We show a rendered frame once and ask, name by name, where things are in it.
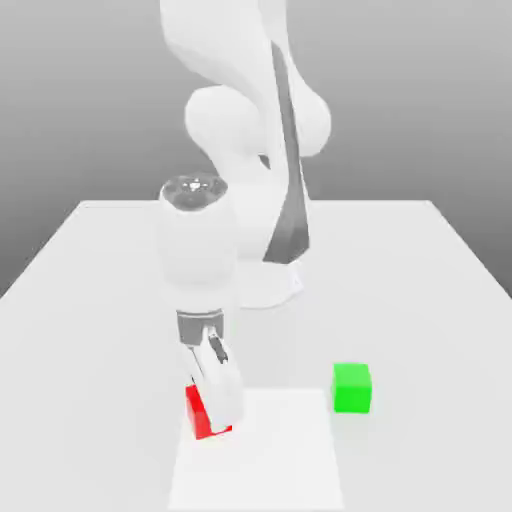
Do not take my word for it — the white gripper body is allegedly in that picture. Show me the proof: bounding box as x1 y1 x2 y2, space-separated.
184 342 245 435

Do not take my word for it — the small red cube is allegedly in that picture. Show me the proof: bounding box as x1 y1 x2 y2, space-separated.
184 383 234 441

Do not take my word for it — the small green cube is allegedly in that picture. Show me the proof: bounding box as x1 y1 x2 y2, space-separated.
331 362 373 414

